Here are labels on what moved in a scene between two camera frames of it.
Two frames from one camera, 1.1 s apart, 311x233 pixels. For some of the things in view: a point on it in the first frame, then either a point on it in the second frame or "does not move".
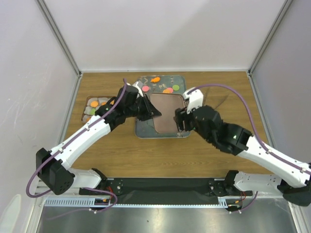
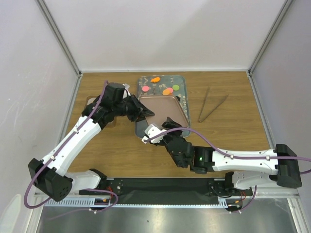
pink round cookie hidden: x=171 y=90 does not move
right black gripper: x=180 y=114 → x=170 y=124
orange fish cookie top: x=155 y=79 does not move
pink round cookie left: x=145 y=88 does not move
